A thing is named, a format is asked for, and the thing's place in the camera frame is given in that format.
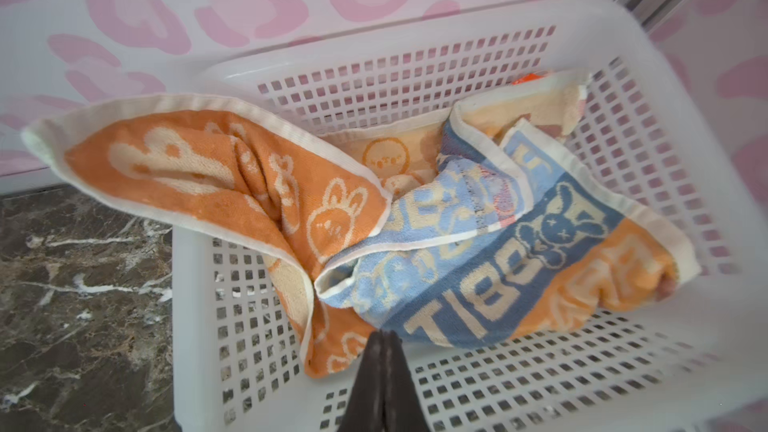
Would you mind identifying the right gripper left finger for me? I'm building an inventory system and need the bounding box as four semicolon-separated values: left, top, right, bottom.
337;331;385;432

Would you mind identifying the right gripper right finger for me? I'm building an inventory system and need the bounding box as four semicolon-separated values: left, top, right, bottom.
383;331;430;432

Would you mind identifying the white plastic basket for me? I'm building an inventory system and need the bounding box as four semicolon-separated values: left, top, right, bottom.
201;0;767;431

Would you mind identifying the orange patterned towel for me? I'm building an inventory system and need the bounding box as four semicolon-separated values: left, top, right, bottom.
23;69;590;377

